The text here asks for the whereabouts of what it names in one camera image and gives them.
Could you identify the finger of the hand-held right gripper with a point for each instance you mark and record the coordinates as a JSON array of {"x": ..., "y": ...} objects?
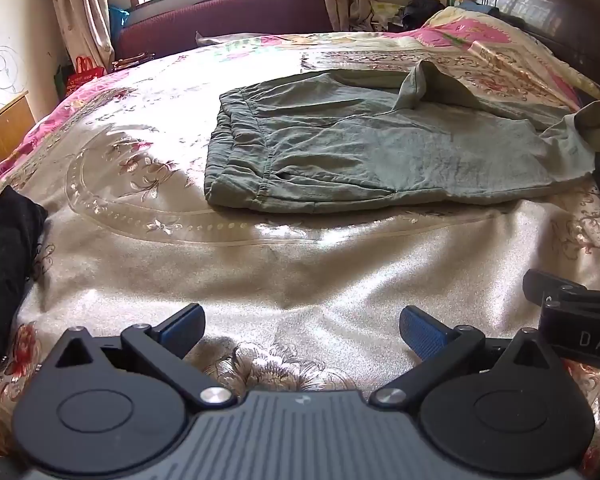
[{"x": 550, "y": 282}]

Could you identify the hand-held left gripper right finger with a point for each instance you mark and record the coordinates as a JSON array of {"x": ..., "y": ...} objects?
[{"x": 422, "y": 332}]

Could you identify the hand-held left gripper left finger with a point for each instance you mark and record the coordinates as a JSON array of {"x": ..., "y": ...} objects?
[{"x": 182, "y": 327}]

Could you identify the green pants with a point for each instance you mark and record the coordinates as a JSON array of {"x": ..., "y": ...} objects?
[{"x": 355, "y": 150}]

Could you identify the floral satin bedspread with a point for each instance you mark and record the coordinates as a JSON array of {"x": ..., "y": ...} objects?
[{"x": 180, "y": 260}]

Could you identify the black cloth pile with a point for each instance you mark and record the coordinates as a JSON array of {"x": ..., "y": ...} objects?
[{"x": 5, "y": 260}]

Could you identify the wooden nightstand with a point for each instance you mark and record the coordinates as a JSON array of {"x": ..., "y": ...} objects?
[{"x": 10, "y": 130}]

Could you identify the dark wooden headboard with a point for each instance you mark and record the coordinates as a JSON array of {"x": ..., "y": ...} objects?
[{"x": 555, "y": 10}]

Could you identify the red bag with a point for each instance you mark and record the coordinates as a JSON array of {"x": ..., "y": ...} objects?
[{"x": 82, "y": 77}]

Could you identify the blue cloth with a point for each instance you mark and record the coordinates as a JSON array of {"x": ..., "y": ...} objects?
[{"x": 480, "y": 8}]

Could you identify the grey cloth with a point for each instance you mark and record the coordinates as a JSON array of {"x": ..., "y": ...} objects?
[{"x": 225, "y": 39}]

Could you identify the black clothes heap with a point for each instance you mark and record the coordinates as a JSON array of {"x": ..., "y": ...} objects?
[{"x": 422, "y": 12}]

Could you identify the blue plastic bag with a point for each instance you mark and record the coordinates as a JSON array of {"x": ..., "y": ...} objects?
[{"x": 117, "y": 22}]

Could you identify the maroon upholstered sofa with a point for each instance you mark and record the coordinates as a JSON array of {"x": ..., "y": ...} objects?
[{"x": 220, "y": 15}]

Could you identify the pale yellow cloth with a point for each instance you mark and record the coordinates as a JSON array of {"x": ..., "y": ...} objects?
[{"x": 386, "y": 11}]

